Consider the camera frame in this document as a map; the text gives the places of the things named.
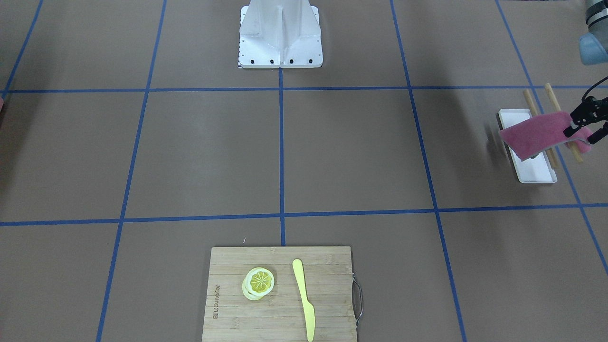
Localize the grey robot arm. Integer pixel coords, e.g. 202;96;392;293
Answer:
564;0;608;145

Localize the upper wooden stick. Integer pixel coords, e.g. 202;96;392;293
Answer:
544;82;583;164

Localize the pink wiping cloth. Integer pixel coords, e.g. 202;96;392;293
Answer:
499;111;591;161

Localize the yellow lemon slice toy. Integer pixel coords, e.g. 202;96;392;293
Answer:
241;267;275;301

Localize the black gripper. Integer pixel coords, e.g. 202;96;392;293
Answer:
564;96;608;145

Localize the wooden stick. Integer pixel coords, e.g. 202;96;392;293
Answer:
523;89;560;170
544;82;583;164

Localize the lower wooden stick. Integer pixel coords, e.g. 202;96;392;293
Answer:
523;89;560;170

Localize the bamboo cutting board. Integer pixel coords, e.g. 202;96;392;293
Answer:
201;246;358;342

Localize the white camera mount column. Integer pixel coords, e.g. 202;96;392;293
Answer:
237;0;323;69

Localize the white rectangular tray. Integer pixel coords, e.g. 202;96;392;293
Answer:
498;109;557;184

